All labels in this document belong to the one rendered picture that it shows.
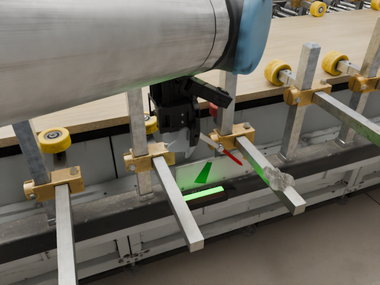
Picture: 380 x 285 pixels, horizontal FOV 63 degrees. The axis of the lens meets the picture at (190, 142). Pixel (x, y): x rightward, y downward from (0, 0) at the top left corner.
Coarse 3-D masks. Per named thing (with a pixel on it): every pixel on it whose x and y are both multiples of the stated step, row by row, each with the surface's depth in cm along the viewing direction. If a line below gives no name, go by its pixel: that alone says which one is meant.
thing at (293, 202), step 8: (216, 120) 100; (240, 136) 90; (240, 144) 88; (248, 144) 87; (240, 152) 89; (248, 152) 84; (256, 152) 84; (248, 160) 85; (256, 160) 81; (264, 160) 81; (256, 168) 82; (272, 168) 79; (280, 192) 73; (288, 192) 72; (296, 192) 72; (280, 200) 74; (288, 200) 70; (296, 200) 70; (288, 208) 71; (296, 208) 69; (304, 208) 70
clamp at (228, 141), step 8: (232, 128) 92; (240, 128) 92; (208, 136) 91; (216, 136) 89; (224, 136) 89; (232, 136) 89; (248, 136) 92; (208, 144) 92; (224, 144) 90; (232, 144) 91
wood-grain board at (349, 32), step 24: (288, 24) 173; (312, 24) 173; (336, 24) 173; (360, 24) 173; (288, 48) 141; (336, 48) 141; (360, 48) 141; (216, 72) 118; (120, 96) 102; (144, 96) 102; (240, 96) 104; (264, 96) 107; (48, 120) 90; (72, 120) 90; (96, 120) 90; (120, 120) 92; (0, 144) 83
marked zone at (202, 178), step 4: (208, 164) 92; (204, 168) 92; (208, 168) 93; (200, 172) 93; (204, 172) 93; (208, 172) 94; (200, 176) 94; (204, 176) 94; (196, 180) 94; (200, 180) 95; (204, 180) 95
